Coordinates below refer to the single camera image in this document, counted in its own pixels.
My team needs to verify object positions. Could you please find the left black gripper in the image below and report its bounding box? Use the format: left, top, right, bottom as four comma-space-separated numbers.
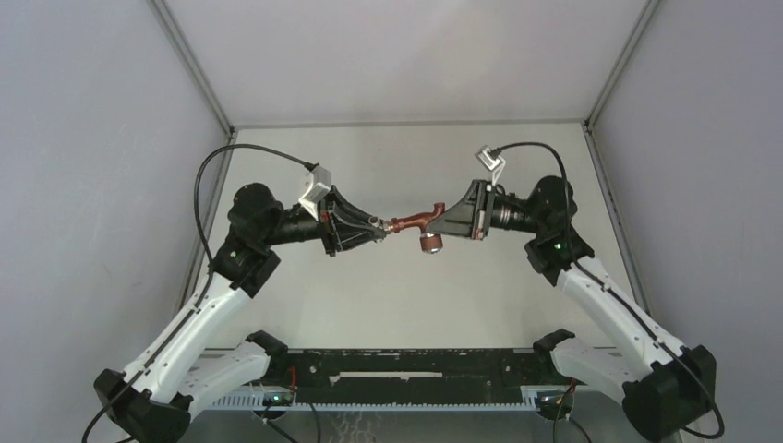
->
261, 186, 386, 257

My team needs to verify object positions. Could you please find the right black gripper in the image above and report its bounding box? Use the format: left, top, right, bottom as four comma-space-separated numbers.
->
427, 178, 546, 240

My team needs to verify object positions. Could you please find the red brown water faucet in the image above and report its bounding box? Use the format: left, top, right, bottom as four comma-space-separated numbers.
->
391, 202, 445, 254

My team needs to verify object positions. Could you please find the silver metal tee fitting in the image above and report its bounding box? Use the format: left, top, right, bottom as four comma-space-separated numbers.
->
367, 216, 393, 243

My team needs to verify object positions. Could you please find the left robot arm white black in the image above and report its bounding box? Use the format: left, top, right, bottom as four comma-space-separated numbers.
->
94, 183, 392, 442

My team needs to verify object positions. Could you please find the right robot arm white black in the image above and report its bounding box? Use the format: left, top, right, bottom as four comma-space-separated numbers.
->
424, 175, 717, 441

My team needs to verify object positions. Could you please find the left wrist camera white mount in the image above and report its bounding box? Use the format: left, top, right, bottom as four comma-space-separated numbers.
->
297, 164, 332, 221

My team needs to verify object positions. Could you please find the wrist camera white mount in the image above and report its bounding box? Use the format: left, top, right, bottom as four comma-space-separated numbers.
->
475, 145, 506, 186
297, 164, 332, 221

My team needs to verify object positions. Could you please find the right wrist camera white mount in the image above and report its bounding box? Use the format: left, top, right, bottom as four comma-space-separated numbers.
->
475, 145, 506, 186

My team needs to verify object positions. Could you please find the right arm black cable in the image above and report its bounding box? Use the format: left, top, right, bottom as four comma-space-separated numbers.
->
492, 141, 726, 440

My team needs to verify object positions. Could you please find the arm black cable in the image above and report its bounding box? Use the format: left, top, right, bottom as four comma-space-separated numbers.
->
80, 143, 319, 443
492, 141, 726, 440

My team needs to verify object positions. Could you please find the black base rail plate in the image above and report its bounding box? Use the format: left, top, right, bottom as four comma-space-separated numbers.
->
261, 348, 571, 404

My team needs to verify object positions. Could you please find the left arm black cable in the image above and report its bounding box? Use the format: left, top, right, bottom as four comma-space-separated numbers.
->
80, 143, 319, 443

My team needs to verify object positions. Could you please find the white slotted cable duct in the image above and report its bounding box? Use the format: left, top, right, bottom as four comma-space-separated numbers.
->
206, 391, 539, 412

